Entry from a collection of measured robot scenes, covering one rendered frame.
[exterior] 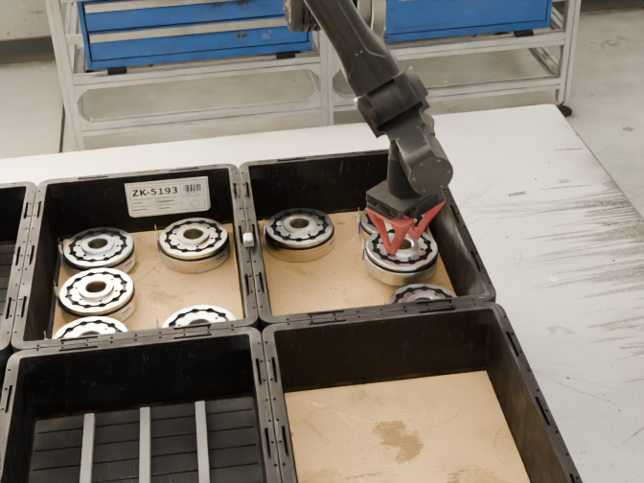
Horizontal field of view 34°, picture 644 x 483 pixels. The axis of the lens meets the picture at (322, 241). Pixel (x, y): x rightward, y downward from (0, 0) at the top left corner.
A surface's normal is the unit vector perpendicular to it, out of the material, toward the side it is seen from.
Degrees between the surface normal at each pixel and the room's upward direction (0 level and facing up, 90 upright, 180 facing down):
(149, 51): 90
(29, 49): 90
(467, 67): 0
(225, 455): 0
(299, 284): 0
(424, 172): 92
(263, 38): 90
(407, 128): 28
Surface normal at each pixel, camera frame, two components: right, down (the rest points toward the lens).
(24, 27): 0.16, 0.55
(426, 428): -0.03, -0.82
